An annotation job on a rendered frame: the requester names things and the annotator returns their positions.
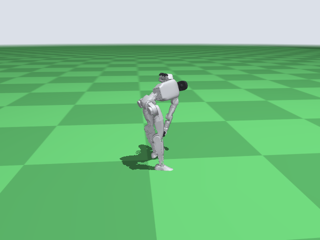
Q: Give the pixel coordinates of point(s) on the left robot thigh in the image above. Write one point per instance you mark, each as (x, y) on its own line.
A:
(149, 128)

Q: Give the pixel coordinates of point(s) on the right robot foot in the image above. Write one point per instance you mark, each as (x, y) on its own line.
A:
(162, 168)

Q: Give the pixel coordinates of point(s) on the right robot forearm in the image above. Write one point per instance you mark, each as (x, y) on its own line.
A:
(167, 124)

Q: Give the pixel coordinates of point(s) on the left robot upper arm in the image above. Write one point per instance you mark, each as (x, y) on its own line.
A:
(162, 78)

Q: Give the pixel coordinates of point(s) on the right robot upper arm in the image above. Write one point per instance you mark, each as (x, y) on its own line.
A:
(174, 103)

